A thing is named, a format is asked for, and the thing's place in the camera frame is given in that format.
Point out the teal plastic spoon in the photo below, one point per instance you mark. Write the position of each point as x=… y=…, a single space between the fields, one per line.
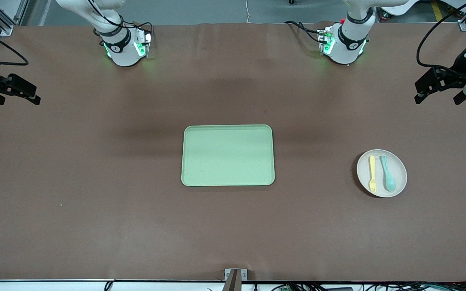
x=389 y=182

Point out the yellow plastic fork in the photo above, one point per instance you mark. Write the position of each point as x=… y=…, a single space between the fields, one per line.
x=372 y=169

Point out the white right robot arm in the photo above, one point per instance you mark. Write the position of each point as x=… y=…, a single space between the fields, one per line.
x=121 y=48

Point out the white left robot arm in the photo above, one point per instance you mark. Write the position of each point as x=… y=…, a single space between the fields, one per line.
x=348 y=44

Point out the brown table cover sheet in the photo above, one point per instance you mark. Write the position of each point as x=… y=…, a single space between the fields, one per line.
x=95 y=202

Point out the light green rectangular tray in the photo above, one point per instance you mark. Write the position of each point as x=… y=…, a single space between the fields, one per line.
x=227 y=155

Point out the beige round plate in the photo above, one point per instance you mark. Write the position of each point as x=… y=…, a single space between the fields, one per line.
x=401 y=173

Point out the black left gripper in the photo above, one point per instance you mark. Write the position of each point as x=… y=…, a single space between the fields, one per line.
x=448 y=78

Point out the metal bracket with post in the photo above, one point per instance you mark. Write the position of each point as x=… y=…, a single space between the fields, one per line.
x=235 y=277

